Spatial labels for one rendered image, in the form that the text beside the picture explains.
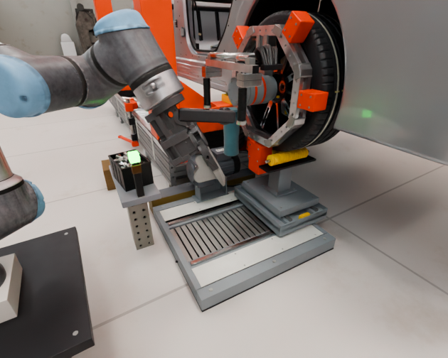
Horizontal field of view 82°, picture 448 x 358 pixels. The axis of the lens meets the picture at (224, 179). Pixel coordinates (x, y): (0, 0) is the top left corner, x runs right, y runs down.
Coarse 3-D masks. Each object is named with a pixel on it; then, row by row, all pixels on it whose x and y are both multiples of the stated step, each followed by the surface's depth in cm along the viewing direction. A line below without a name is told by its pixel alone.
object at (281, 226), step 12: (240, 192) 174; (252, 204) 163; (264, 216) 154; (276, 216) 152; (288, 216) 147; (300, 216) 147; (312, 216) 152; (324, 216) 158; (276, 228) 146; (288, 228) 145; (300, 228) 151
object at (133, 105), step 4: (132, 100) 275; (124, 104) 255; (128, 104) 255; (132, 104) 259; (136, 104) 263; (124, 108) 260; (128, 108) 257; (132, 108) 258; (136, 108) 264; (120, 136) 296; (124, 140) 290; (128, 140) 284; (132, 144) 274; (136, 144) 276
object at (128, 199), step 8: (112, 176) 132; (152, 184) 125; (120, 192) 118; (128, 192) 118; (136, 192) 118; (144, 192) 118; (152, 192) 118; (120, 200) 115; (128, 200) 112; (136, 200) 113; (144, 200) 115; (152, 200) 117
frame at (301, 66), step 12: (276, 24) 108; (252, 36) 124; (240, 48) 133; (252, 48) 133; (288, 48) 105; (300, 48) 105; (288, 60) 106; (300, 60) 103; (300, 72) 102; (300, 84) 104; (288, 120) 114; (300, 120) 112; (252, 132) 141; (264, 132) 141; (276, 132) 123; (288, 132) 118; (264, 144) 134; (276, 144) 130
